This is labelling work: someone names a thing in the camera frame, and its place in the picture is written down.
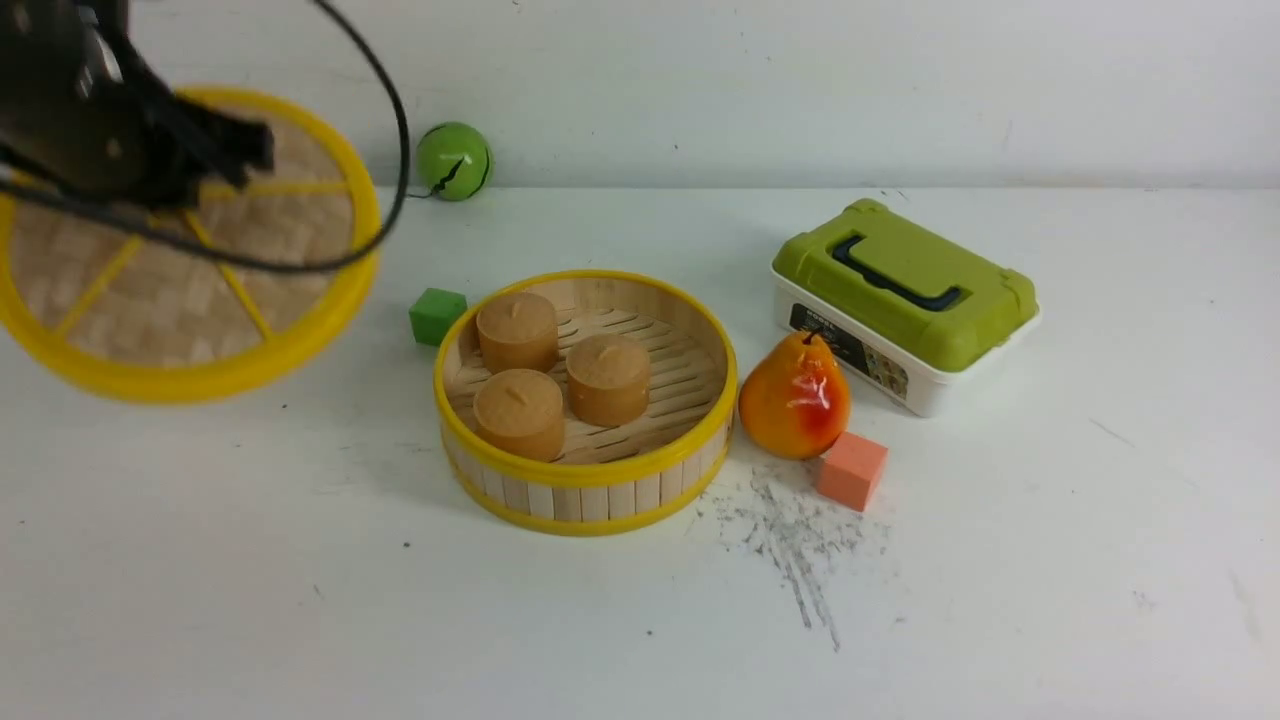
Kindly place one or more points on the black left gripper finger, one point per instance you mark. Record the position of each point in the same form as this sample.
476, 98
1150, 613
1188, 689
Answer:
213, 145

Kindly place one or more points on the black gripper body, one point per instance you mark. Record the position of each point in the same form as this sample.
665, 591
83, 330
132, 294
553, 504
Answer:
83, 111

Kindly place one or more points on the yellow bamboo steamer lid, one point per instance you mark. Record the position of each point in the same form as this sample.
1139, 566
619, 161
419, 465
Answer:
133, 320

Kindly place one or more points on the yellow bamboo steamer basket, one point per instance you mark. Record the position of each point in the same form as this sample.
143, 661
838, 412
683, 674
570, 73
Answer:
607, 480

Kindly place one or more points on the green round ball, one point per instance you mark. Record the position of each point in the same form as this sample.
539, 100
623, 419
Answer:
454, 161

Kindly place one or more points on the green cube block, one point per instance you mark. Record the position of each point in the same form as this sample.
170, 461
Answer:
433, 313

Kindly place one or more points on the back brown steamed bun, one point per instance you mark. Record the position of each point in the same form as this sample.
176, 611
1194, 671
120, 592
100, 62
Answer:
518, 331

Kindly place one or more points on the brown steamed bun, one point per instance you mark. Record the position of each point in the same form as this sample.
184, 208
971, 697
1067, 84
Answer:
608, 379
518, 331
521, 411

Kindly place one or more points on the front brown steamed bun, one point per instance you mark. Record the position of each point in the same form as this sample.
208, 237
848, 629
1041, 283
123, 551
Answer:
521, 411

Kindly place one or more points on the right brown steamed bun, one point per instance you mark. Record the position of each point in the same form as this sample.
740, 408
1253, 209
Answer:
608, 379

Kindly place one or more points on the orange yellow pear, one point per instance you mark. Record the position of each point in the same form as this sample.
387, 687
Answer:
796, 402

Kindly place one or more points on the salmon pink cube block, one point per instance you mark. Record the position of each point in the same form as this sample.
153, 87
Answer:
851, 471

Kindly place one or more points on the green lidded storage box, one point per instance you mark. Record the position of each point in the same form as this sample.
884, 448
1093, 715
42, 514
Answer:
921, 318

